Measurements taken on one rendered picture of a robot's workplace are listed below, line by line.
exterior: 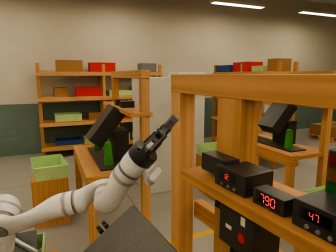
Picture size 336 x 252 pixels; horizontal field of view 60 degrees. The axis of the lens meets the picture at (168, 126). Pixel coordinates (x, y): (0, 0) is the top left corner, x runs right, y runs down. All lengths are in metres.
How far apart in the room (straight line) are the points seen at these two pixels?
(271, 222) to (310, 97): 0.36
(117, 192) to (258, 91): 0.56
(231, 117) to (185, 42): 7.64
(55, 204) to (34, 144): 7.09
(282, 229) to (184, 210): 0.82
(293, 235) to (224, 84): 0.59
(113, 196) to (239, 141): 0.52
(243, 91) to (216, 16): 8.29
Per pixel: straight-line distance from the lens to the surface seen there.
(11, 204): 1.00
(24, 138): 7.96
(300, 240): 0.85
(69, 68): 7.29
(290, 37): 11.06
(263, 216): 0.92
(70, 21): 7.93
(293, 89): 0.94
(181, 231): 1.66
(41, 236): 2.10
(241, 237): 1.04
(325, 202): 0.87
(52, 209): 0.92
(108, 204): 0.86
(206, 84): 1.25
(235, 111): 1.11
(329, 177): 0.92
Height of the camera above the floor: 1.94
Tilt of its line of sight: 10 degrees down
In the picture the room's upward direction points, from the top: straight up
